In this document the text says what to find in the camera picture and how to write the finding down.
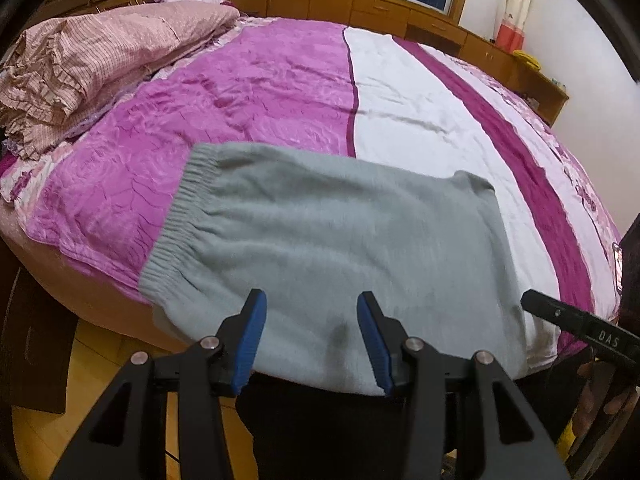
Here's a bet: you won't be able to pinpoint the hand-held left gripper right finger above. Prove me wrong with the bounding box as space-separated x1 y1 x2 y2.
356 291 571 480

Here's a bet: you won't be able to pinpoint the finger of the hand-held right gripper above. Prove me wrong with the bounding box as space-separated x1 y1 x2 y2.
520 289 590 334

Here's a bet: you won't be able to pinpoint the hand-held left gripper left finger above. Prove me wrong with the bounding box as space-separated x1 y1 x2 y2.
50 288 268 480

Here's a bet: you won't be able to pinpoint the grey pants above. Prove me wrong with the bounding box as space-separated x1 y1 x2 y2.
137 141 531 396

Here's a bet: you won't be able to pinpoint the person's right hand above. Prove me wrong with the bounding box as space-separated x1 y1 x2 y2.
572 355 640 441

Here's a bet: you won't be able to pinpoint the smartphone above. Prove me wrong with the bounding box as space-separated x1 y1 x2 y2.
612 242 626 291

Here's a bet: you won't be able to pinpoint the pink mattress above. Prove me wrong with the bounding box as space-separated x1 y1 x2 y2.
0 205 201 356

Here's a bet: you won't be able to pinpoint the dark wooden nightstand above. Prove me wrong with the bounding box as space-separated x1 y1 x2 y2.
0 260 78 416

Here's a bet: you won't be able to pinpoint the yellow object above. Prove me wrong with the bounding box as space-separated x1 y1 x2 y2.
512 50 543 71

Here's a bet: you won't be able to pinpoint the purple and white striped blanket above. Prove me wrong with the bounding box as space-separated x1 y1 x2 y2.
0 15 623 361

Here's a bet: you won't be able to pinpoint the white floral curtain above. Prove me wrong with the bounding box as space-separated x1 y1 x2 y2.
492 0 536 53

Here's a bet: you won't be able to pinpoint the pink checked quilt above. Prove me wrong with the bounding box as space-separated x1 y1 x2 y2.
0 0 241 161

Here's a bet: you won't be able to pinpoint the wooden cabinet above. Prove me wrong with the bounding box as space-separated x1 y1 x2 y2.
227 0 571 126

